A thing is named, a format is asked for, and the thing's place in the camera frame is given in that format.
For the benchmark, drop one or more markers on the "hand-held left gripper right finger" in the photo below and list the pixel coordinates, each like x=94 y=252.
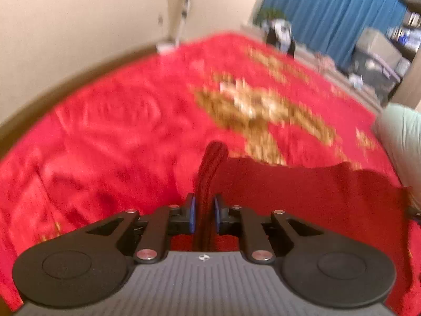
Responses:
x=217 y=214

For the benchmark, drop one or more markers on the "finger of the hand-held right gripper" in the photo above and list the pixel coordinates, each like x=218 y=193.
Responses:
x=416 y=210

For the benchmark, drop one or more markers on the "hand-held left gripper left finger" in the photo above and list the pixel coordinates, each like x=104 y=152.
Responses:
x=192 y=214

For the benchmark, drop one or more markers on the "red knit sweater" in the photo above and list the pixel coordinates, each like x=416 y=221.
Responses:
x=296 y=191

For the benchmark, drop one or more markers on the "pink clothes pile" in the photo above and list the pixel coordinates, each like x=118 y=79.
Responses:
x=324 y=61

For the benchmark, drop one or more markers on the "pale green pillow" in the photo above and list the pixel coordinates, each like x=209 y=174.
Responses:
x=401 y=141

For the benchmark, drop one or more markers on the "red floral blanket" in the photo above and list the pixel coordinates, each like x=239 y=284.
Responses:
x=138 y=131

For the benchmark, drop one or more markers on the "grey storage bin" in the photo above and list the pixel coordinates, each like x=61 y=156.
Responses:
x=378 y=62

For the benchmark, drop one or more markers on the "green potted plant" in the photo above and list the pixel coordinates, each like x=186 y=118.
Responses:
x=272 y=14

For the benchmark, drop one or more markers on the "white standing fan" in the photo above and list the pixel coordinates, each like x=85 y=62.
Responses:
x=184 y=3

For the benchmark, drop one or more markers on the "blue curtain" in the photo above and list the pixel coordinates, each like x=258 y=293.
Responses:
x=329 y=10

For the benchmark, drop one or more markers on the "brown wooden bed frame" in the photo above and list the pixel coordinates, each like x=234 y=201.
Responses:
x=49 y=95

